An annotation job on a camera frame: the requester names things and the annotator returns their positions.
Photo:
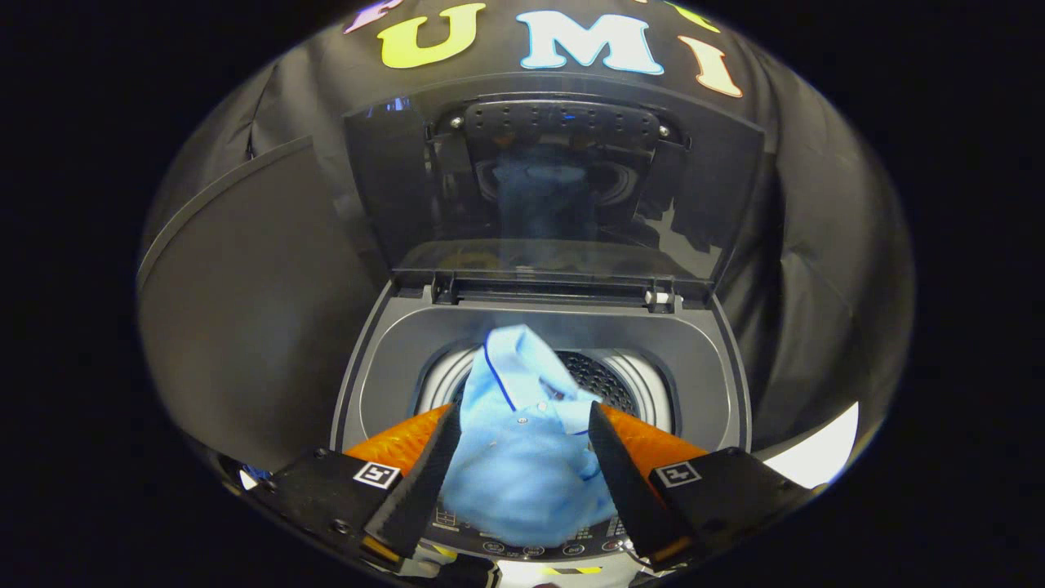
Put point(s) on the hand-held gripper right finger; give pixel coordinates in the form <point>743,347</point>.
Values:
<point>624,482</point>

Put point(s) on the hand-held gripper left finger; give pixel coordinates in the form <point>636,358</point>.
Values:
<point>420,482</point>

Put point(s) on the light blue polo shirt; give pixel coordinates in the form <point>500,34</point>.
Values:
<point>522,457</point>

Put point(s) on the dark grey washing machine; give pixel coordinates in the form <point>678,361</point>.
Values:
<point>392,351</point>

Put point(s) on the dark glass washing machine lid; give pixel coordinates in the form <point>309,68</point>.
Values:
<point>571,212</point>

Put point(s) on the white flat board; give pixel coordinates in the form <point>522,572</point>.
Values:
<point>820,453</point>

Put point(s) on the dark grey cabinet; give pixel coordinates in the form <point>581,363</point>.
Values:
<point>261,310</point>

